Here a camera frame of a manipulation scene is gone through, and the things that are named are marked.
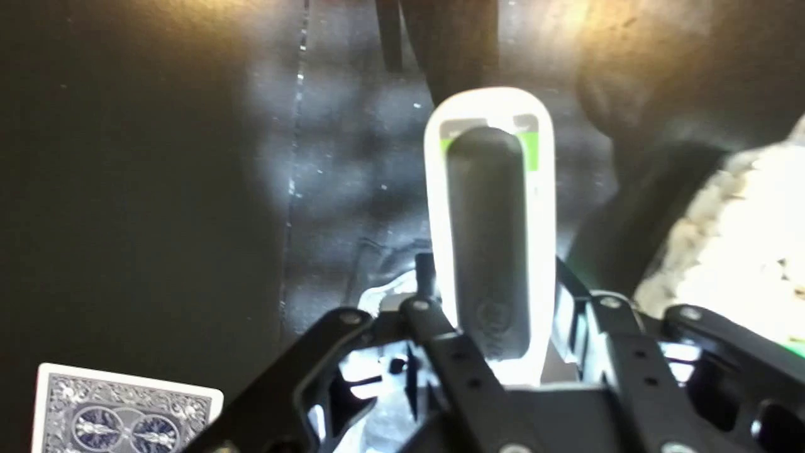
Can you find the clear plastic food container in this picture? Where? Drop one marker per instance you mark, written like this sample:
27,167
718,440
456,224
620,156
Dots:
710,227

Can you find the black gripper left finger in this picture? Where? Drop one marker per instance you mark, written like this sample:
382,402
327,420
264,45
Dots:
353,363

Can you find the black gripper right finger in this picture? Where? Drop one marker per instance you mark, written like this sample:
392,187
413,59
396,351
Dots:
686,380

